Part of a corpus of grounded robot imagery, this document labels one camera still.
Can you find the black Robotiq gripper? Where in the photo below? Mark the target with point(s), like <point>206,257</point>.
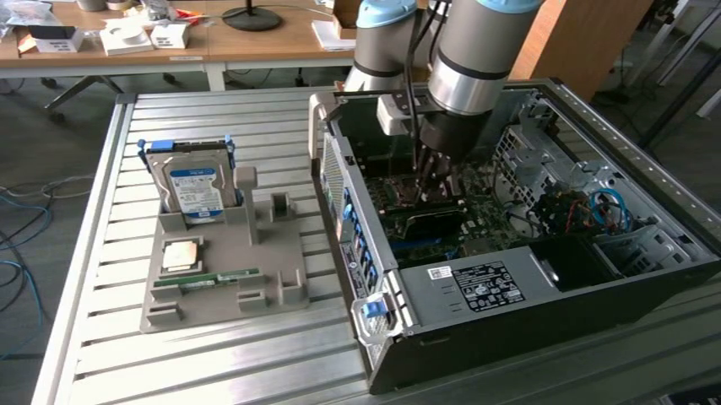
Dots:
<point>451,133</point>

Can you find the black Nvidia graphics card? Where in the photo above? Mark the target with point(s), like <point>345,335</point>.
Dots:
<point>435,223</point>

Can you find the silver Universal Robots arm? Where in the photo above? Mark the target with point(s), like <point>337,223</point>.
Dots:
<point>473,63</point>

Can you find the green motherboard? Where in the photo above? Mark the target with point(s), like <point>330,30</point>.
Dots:
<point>496,219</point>

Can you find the blue expansion slot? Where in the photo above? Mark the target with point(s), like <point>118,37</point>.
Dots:
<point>417,244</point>

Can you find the silver chipset heatsink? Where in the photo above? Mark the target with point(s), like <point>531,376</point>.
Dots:
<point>479,249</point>

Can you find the white paper stack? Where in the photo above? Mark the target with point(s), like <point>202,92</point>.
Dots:
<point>324,38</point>

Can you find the wooden cabinet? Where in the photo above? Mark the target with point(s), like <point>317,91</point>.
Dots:
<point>592,42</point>

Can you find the brown cardboard box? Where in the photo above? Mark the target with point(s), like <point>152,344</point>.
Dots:
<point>344,19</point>

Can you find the grey power supply unit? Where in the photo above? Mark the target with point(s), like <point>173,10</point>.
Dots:
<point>428,287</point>

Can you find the metal disk bay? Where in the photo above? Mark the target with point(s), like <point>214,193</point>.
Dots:
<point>636,253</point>

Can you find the black lamp base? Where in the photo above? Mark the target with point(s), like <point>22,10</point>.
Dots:
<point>250,21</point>

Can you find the grey parts rack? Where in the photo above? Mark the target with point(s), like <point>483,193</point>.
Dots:
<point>226,253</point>

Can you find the black open PC case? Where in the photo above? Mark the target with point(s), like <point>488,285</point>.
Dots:
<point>507,350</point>

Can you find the green RAM stick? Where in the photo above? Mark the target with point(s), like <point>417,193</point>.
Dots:
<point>226,277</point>

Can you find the red paper packet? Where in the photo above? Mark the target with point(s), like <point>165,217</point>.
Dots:
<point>189,17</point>

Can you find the white labelled carton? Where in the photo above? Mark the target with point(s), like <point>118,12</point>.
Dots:
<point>169,40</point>

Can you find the silver CPU chip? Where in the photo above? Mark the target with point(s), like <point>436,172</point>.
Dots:
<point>181,255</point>

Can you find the white tape roll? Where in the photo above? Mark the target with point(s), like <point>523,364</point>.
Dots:
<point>136,40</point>

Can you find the clear plastic bag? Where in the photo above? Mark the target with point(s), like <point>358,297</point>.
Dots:
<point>156,8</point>
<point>29,10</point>

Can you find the white flat cardboard box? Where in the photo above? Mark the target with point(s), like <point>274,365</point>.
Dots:
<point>113,50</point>

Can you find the wooden desk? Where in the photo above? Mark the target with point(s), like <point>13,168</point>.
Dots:
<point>85,59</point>

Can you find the grey metal cup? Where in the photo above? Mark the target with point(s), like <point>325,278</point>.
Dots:
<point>91,5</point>

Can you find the white box with black lid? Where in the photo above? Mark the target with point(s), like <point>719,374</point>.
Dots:
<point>57,44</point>

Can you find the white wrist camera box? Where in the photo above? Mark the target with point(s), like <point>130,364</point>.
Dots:
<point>395,114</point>

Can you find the black desk frame leg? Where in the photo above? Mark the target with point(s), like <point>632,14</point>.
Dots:
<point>682,80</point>

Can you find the hard disk with blue bracket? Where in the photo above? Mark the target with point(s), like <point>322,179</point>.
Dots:
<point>194,185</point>

